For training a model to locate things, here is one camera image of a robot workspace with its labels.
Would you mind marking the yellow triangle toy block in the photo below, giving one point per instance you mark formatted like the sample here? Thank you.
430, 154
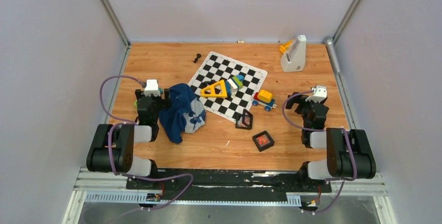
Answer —
215, 90

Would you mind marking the yellow blue toy car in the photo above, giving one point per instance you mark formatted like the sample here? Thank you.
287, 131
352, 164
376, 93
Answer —
265, 99

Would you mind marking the red leaf brooch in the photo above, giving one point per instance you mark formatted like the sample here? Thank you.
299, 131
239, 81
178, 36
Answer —
262, 140

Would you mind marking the grey corner pipe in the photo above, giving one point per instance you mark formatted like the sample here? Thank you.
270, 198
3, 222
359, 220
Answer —
330, 46

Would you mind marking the white wedge stand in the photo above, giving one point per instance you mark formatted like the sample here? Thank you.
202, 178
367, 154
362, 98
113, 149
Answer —
294, 59

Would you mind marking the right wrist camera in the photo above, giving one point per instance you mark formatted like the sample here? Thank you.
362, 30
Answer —
319, 94

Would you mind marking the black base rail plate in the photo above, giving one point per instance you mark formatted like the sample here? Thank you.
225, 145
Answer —
230, 185

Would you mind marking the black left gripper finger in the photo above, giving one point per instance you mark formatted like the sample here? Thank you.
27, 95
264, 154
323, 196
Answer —
139, 94
167, 100

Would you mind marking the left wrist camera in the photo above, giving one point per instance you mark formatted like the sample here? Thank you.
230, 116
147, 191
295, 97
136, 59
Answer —
151, 88

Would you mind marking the orange plastic piece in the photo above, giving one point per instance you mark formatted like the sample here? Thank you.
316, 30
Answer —
284, 47

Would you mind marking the black square display box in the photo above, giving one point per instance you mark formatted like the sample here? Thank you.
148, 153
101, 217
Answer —
243, 114

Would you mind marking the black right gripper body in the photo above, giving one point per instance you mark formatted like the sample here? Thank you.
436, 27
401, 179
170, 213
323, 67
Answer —
308, 106

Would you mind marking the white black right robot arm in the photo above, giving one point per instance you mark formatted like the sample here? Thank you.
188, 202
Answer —
348, 152

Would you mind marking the stacked coloured toy blocks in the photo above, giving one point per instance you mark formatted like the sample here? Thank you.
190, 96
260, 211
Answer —
234, 84

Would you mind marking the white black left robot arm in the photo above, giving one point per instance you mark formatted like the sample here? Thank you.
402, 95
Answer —
112, 147

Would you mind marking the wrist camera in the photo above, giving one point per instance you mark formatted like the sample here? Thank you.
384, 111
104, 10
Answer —
319, 94
151, 88

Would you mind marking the blue t-shirt garment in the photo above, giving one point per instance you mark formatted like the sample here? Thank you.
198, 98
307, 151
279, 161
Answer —
186, 113

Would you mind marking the black chess piece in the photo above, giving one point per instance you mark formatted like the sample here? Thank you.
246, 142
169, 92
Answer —
198, 56

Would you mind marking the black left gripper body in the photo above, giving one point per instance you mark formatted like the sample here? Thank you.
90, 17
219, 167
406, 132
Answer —
156, 102

